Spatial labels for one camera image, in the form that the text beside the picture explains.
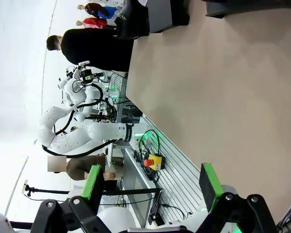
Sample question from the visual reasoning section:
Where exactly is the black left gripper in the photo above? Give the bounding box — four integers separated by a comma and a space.
79, 68, 98, 83

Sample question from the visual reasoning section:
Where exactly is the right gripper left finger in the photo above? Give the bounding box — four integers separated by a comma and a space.
33, 165, 105, 233

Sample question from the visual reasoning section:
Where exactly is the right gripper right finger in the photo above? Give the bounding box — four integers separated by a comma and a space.
196, 162, 277, 233

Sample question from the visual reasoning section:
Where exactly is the mannequin in red top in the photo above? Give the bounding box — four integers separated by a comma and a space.
76, 17, 108, 29

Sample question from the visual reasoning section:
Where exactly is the grey slotted aluminium base plate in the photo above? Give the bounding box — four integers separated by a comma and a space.
125, 114, 209, 219

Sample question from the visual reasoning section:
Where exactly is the black cable bundle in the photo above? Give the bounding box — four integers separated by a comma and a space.
134, 130, 162, 183

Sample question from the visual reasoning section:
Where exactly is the black sloped shoe stand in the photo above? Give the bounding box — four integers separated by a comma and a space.
145, 0, 191, 33
205, 0, 291, 17

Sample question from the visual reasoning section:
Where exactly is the mannequin in red blue clothes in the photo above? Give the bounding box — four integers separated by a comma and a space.
77, 2, 117, 19

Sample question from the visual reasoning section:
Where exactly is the yellow emergency stop button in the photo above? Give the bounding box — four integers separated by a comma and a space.
143, 153, 165, 171

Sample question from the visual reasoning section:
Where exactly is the person in brown top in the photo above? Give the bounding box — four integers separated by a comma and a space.
47, 154, 117, 182

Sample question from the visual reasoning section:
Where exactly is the person in black top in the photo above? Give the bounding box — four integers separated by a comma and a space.
46, 28, 134, 72

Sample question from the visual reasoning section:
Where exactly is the black camera tripod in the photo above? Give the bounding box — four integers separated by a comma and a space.
8, 179, 163, 229

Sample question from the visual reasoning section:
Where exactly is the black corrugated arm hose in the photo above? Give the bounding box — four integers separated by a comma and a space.
41, 82, 119, 156

